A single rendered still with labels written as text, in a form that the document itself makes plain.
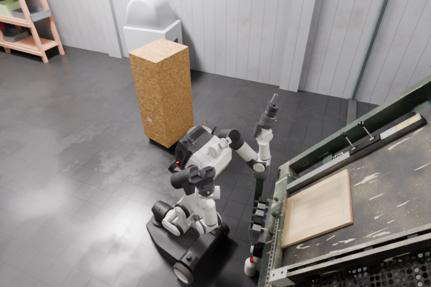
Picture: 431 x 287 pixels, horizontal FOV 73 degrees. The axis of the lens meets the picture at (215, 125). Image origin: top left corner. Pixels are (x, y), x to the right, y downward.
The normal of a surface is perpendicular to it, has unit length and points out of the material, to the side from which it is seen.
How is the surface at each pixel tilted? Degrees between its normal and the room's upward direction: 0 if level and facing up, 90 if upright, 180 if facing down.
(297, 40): 90
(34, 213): 0
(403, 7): 90
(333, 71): 90
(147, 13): 90
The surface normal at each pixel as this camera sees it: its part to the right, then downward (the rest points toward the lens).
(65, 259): 0.00, -0.79
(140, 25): -0.31, 0.58
